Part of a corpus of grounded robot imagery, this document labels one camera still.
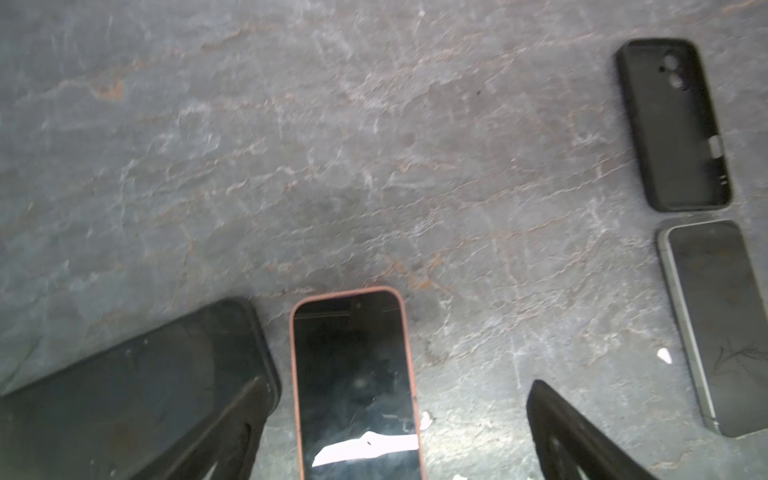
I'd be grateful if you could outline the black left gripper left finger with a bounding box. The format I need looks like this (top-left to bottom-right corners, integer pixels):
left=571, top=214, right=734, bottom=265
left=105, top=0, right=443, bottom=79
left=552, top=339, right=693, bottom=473
left=133, top=377, right=271, bottom=479

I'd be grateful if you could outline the black phone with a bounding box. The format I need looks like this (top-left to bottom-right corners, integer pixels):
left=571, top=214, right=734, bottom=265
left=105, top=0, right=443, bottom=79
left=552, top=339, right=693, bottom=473
left=1, top=297, right=282, bottom=479
left=657, top=220, right=767, bottom=438

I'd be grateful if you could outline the black phone lying flat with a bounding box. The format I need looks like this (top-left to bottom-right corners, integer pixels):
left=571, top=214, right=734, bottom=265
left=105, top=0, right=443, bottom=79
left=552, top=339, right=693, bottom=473
left=1, top=297, right=282, bottom=479

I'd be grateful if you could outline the phone with pink case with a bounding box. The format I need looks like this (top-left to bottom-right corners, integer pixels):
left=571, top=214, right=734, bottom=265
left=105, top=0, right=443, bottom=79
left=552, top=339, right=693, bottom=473
left=290, top=287, right=426, bottom=479

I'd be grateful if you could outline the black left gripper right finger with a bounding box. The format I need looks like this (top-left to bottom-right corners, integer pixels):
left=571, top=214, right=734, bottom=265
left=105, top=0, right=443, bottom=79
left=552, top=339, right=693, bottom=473
left=526, top=379, right=653, bottom=480

